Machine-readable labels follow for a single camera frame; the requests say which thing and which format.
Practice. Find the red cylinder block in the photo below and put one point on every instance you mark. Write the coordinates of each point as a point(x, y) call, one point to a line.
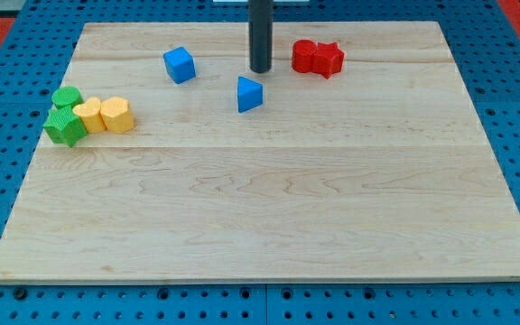
point(302, 55)

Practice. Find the yellow heart block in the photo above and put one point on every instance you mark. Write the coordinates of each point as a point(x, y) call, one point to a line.
point(90, 116)

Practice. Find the green star block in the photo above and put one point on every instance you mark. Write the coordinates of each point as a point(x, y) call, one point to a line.
point(64, 127)

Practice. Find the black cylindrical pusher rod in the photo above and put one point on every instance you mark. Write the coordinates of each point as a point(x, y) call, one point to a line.
point(260, 34)

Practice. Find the green cylinder block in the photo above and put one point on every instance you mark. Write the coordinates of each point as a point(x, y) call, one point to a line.
point(67, 96)

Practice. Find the red star block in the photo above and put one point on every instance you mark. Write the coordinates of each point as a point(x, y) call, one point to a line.
point(327, 60)

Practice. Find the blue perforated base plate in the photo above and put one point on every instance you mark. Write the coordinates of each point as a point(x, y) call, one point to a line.
point(34, 57)

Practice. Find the blue cube block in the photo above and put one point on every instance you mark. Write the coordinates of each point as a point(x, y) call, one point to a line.
point(179, 65)

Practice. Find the yellow hexagon block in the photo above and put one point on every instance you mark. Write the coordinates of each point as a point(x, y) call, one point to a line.
point(117, 115)

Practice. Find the blue triangle block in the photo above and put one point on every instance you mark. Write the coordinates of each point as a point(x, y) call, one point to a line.
point(250, 94)

